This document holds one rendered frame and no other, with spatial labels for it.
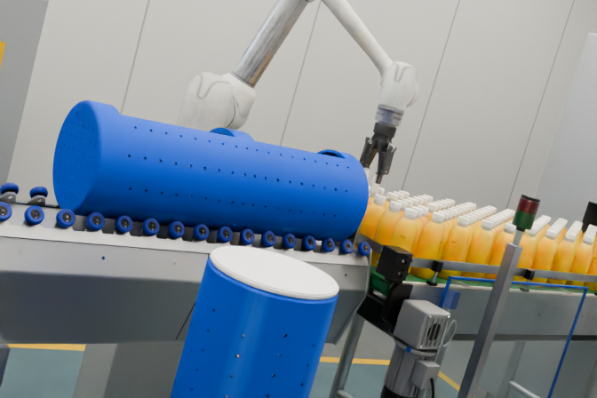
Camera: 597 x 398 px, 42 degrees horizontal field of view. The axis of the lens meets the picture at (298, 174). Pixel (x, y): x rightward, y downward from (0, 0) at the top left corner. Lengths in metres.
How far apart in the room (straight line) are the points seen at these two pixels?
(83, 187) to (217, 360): 0.58
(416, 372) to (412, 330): 0.13
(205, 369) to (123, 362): 1.21
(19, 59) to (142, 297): 1.64
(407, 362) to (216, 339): 0.99
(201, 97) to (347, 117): 3.04
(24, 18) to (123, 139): 1.61
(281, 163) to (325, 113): 3.37
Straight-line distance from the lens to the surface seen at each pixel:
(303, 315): 1.53
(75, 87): 4.82
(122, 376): 2.80
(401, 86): 2.57
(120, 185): 1.89
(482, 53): 6.27
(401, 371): 2.45
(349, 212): 2.31
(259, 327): 1.52
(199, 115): 2.65
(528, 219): 2.51
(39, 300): 1.96
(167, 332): 2.19
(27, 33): 3.43
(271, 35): 2.84
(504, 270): 2.55
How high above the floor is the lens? 1.46
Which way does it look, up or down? 8 degrees down
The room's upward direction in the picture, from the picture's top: 16 degrees clockwise
